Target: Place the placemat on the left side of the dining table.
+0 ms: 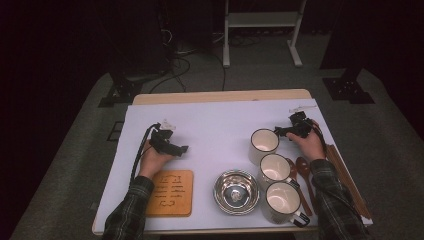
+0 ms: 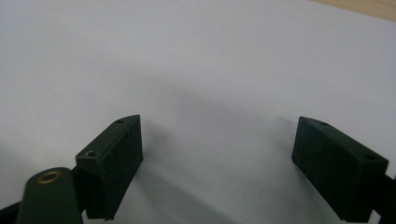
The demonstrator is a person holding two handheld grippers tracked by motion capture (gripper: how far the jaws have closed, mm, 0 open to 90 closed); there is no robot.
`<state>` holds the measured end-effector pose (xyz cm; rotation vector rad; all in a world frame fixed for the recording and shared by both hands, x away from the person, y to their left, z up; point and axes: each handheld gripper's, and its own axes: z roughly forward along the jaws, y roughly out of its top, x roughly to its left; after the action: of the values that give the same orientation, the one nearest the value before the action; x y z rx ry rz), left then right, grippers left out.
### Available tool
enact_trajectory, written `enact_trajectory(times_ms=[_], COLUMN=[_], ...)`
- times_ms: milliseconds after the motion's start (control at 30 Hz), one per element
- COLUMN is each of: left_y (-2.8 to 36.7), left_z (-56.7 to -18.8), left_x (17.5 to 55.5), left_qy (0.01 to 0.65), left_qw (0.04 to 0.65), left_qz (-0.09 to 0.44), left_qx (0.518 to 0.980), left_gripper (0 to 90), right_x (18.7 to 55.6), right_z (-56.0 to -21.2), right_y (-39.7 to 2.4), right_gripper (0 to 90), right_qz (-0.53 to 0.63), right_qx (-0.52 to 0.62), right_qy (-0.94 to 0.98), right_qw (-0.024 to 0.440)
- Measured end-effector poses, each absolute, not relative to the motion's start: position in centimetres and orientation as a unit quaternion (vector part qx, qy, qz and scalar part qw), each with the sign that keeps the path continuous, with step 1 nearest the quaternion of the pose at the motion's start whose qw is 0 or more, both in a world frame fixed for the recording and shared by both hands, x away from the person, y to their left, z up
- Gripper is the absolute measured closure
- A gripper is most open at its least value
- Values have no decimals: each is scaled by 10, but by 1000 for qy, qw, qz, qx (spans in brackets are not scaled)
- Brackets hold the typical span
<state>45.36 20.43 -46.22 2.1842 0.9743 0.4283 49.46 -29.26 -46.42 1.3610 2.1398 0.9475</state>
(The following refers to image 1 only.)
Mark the brown wooden spoon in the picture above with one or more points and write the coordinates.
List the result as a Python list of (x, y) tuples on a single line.
[(292, 171), (303, 166)]

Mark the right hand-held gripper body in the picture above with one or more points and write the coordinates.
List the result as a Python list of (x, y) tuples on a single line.
[(301, 126)]

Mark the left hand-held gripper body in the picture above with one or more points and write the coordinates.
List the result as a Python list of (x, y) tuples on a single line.
[(160, 138)]

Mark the stainless steel bowl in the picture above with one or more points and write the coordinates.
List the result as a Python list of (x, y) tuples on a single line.
[(236, 193)]

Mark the person's left hand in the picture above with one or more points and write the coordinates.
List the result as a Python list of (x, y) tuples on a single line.
[(151, 163)]

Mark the white metal stand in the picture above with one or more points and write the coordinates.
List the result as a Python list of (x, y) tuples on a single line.
[(260, 19)]

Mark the white mug with black rim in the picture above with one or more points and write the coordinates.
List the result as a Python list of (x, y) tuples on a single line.
[(275, 166), (264, 140), (282, 198)]

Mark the black metal stand base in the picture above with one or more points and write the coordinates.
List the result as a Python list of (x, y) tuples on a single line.
[(121, 91), (348, 90)]

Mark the bamboo trivet with cutouts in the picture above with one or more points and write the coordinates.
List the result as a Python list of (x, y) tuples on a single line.
[(170, 203)]

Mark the person's right hand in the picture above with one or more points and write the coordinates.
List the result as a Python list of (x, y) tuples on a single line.
[(311, 146)]

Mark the brown wooden chopstick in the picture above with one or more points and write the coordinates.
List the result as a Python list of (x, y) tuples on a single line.
[(347, 180), (343, 180)]

